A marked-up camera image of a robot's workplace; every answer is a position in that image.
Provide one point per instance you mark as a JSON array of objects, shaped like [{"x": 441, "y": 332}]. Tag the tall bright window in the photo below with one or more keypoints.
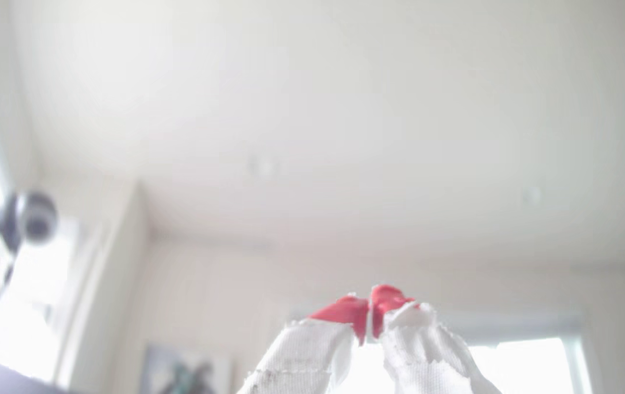
[{"x": 22, "y": 323}]

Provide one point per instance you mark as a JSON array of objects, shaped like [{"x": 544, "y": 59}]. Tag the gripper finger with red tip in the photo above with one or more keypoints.
[
  {"x": 425, "y": 361},
  {"x": 301, "y": 361}
]

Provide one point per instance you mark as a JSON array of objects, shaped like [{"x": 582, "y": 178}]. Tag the framed wall picture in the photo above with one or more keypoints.
[{"x": 181, "y": 372}]

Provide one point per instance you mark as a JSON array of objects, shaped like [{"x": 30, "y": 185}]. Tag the round grey webcam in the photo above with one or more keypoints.
[{"x": 36, "y": 216}]

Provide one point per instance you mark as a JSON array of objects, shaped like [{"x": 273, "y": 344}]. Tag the bright window with white frame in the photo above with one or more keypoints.
[{"x": 526, "y": 366}]

